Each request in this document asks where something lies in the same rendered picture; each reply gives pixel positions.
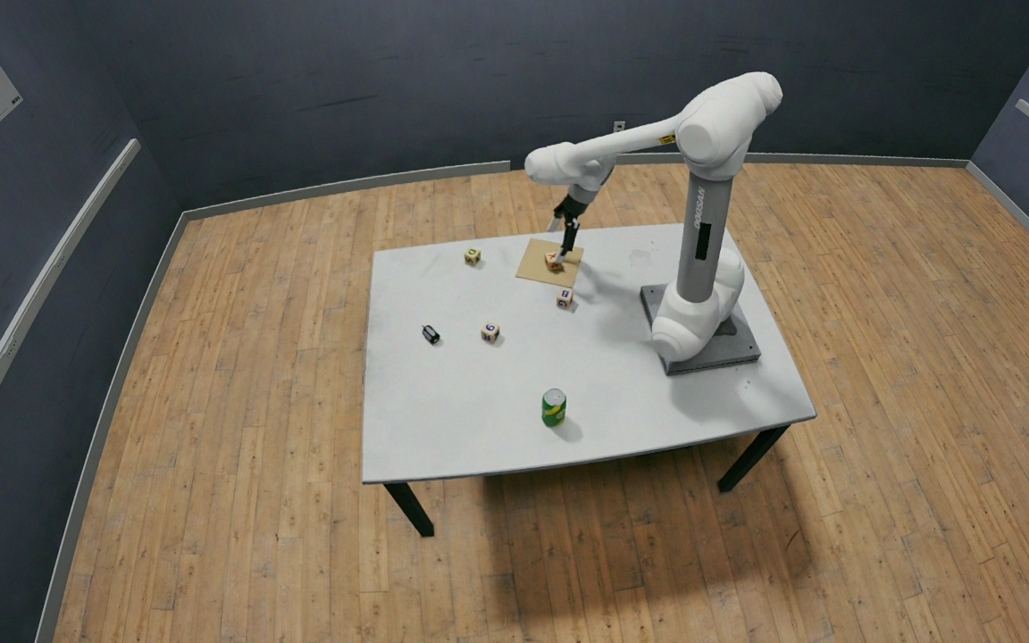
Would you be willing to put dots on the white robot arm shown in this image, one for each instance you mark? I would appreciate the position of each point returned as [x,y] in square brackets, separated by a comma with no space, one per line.
[713,131]

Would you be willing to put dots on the tan flat mat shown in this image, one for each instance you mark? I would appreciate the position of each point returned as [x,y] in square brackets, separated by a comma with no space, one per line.
[533,267]

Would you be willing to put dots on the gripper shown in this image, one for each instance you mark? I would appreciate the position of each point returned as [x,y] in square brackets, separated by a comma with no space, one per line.
[576,208]

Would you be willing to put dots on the green and yellow drink can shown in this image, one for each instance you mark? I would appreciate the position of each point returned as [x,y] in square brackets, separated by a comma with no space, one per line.
[553,407]

